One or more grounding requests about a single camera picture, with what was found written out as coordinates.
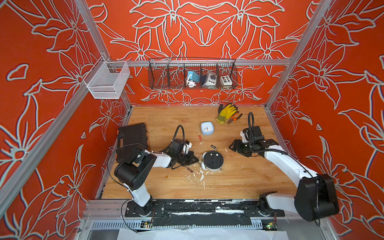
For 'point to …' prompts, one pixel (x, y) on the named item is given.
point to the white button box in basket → (226, 80)
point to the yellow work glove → (225, 113)
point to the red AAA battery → (200, 137)
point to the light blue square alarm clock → (207, 128)
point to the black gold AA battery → (214, 147)
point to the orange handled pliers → (234, 118)
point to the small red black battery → (190, 169)
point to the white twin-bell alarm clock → (212, 161)
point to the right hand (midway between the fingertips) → (230, 147)
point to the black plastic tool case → (131, 140)
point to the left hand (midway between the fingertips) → (199, 160)
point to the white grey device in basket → (211, 79)
